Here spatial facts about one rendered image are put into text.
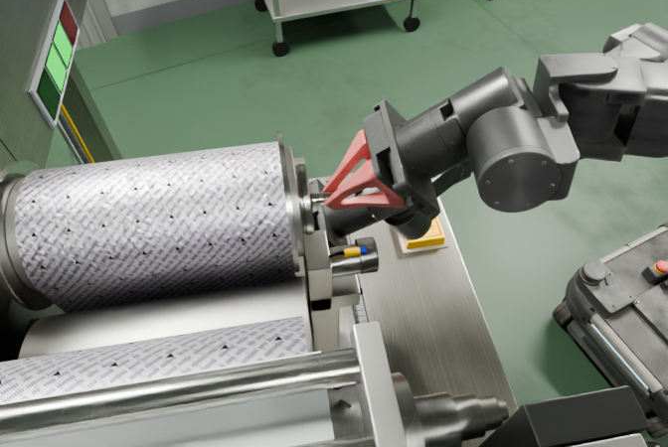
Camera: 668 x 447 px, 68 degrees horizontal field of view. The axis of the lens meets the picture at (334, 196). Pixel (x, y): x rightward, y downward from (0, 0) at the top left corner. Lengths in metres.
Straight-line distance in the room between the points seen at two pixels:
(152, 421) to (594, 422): 0.19
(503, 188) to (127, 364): 0.27
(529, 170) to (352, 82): 2.28
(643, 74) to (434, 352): 0.52
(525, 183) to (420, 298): 0.51
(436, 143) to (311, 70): 2.29
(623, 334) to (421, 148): 1.39
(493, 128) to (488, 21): 2.82
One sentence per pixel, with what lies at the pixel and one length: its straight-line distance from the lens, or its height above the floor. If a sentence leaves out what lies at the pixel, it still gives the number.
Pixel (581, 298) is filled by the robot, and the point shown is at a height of 0.24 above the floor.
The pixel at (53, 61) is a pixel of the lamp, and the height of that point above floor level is 1.20.
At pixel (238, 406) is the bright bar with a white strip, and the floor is 1.44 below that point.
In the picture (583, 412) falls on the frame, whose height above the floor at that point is 1.44.
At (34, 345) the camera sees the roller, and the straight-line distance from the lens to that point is 0.53.
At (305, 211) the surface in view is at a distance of 0.48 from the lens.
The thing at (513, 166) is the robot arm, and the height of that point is 1.40.
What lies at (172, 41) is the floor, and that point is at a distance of 3.04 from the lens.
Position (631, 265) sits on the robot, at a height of 0.24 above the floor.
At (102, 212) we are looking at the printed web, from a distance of 0.48.
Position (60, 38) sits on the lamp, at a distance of 0.93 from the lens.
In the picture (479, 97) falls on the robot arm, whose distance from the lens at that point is 0.43.
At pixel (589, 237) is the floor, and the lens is 2.23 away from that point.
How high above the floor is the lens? 1.66
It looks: 52 degrees down
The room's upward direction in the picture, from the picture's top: straight up
